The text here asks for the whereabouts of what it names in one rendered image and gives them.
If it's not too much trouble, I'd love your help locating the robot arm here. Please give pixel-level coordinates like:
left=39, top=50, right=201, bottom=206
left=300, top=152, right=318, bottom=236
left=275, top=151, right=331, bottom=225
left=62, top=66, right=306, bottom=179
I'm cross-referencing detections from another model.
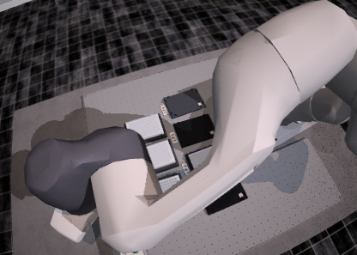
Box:
left=24, top=0, right=357, bottom=253

